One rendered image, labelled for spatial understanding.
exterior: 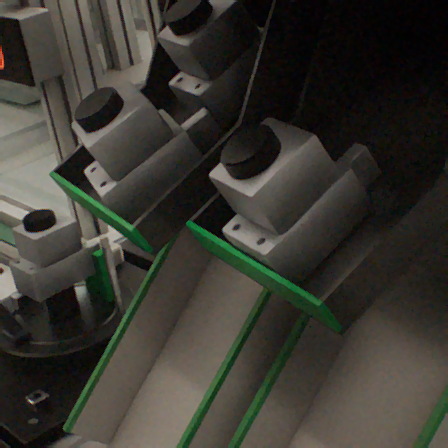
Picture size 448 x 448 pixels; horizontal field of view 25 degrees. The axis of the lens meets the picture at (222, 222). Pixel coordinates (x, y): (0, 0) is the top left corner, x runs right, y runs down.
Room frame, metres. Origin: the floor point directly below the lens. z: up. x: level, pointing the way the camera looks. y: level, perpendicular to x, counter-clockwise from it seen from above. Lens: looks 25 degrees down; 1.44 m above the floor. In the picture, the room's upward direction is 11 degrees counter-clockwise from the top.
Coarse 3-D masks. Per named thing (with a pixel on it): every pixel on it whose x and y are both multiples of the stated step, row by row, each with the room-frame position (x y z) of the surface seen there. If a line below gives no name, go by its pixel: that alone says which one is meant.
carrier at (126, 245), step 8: (128, 240) 1.02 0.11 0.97; (128, 248) 1.00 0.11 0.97; (136, 248) 1.00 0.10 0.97; (128, 256) 1.00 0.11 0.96; (136, 256) 0.98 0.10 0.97; (144, 256) 0.97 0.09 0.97; (152, 256) 0.97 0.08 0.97; (136, 264) 0.99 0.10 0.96; (144, 264) 0.97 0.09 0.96; (152, 264) 0.96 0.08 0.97
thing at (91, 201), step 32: (256, 0) 0.71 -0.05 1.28; (288, 0) 0.57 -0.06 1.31; (320, 0) 0.58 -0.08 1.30; (288, 32) 0.57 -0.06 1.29; (160, 64) 0.67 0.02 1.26; (256, 64) 0.56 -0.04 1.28; (288, 64) 0.57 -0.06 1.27; (160, 96) 0.67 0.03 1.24; (256, 96) 0.56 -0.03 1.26; (288, 96) 0.57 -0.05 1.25; (224, 128) 0.60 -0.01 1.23; (64, 160) 0.64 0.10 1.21; (64, 192) 0.64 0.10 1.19; (96, 192) 0.62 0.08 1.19; (192, 192) 0.54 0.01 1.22; (128, 224) 0.52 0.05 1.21; (160, 224) 0.53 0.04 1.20
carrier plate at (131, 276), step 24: (120, 264) 0.97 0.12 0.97; (0, 360) 0.81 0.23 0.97; (0, 384) 0.77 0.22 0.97; (24, 384) 0.76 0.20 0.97; (48, 384) 0.75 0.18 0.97; (72, 384) 0.75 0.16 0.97; (0, 408) 0.73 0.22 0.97; (24, 408) 0.72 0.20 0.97; (48, 408) 0.72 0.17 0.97; (72, 408) 0.71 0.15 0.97; (0, 432) 0.71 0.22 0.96; (24, 432) 0.69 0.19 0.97; (48, 432) 0.69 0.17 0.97
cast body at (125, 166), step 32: (96, 96) 0.58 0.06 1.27; (128, 96) 0.57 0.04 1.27; (96, 128) 0.56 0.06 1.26; (128, 128) 0.55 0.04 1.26; (160, 128) 0.56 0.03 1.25; (192, 128) 0.58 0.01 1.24; (96, 160) 0.55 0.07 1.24; (128, 160) 0.55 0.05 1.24; (160, 160) 0.56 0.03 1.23; (192, 160) 0.57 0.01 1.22; (128, 192) 0.55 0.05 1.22; (160, 192) 0.56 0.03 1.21
